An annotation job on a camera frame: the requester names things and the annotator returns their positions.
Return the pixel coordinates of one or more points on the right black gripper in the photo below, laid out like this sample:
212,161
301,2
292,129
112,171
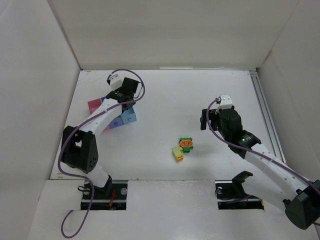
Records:
208,118

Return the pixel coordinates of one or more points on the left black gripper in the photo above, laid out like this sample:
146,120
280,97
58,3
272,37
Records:
128,104

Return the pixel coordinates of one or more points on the orange flower oval lego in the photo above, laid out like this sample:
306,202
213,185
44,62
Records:
186,143

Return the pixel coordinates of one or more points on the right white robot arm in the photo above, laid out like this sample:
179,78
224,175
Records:
294,194

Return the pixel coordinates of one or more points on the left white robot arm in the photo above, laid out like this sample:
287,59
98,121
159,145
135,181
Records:
79,145

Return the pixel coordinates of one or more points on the dark blue drawer bin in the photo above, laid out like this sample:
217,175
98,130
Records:
112,118

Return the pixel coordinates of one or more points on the pink drawer bin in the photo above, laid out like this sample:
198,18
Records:
96,105

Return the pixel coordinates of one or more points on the white strip back edge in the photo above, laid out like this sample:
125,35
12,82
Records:
191,68

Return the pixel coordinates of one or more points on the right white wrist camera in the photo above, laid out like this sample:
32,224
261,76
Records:
224,101

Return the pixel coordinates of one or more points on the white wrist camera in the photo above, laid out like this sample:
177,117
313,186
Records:
224,101
115,82

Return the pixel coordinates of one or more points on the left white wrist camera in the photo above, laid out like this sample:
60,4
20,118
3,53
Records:
115,82

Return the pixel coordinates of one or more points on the aluminium rail right edge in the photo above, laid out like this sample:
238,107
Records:
266,115

